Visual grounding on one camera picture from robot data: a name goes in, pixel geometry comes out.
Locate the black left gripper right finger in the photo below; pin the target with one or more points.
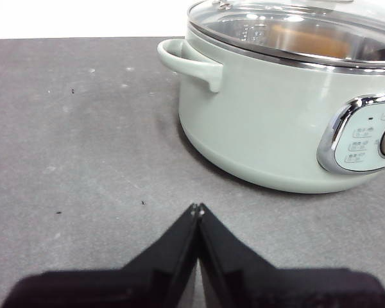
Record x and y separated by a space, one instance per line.
244 282

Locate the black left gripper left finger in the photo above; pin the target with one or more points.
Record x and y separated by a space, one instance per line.
154 282

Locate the yellow corn cob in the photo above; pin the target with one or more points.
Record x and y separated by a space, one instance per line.
308 41

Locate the glass lid with green knob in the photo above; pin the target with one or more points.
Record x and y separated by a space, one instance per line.
231 22

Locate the pale green electric pot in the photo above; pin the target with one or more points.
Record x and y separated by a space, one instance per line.
260 128

